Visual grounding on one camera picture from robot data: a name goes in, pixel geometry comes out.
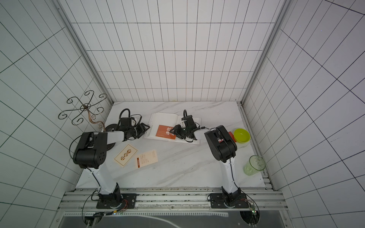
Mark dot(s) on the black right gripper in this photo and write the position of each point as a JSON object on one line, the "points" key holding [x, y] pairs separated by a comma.
{"points": [[181, 131]]}

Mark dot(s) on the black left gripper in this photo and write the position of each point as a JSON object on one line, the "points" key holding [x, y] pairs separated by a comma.
{"points": [[143, 128]]}

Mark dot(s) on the white photo album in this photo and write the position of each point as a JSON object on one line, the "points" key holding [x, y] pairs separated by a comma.
{"points": [[167, 120]]}

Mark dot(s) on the cream text photo card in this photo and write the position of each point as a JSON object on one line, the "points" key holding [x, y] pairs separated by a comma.
{"points": [[146, 158]]}

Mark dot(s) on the cream patterned photo card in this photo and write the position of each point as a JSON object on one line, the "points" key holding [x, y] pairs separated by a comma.
{"points": [[125, 155]]}

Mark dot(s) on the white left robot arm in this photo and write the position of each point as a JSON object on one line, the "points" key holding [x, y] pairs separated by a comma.
{"points": [[91, 152]]}

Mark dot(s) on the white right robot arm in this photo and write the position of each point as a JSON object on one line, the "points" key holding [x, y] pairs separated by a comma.
{"points": [[223, 149]]}

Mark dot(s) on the red photo card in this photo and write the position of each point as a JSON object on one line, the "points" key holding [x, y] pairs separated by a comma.
{"points": [[232, 136]]}

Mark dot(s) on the lime green plastic bowl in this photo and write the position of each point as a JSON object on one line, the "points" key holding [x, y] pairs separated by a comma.
{"points": [[241, 135]]}

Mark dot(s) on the clear green glass cup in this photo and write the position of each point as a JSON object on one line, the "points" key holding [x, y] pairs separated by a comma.
{"points": [[254, 165]]}

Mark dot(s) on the copper wire jewelry stand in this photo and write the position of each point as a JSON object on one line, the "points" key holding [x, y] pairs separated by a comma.
{"points": [[80, 108]]}

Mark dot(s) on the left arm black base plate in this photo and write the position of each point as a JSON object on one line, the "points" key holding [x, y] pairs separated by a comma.
{"points": [[116, 202]]}

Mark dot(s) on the aluminium mounting rail frame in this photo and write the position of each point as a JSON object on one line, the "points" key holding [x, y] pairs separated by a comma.
{"points": [[151, 202]]}

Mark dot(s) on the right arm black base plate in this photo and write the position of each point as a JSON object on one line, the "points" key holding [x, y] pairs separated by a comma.
{"points": [[218, 202]]}

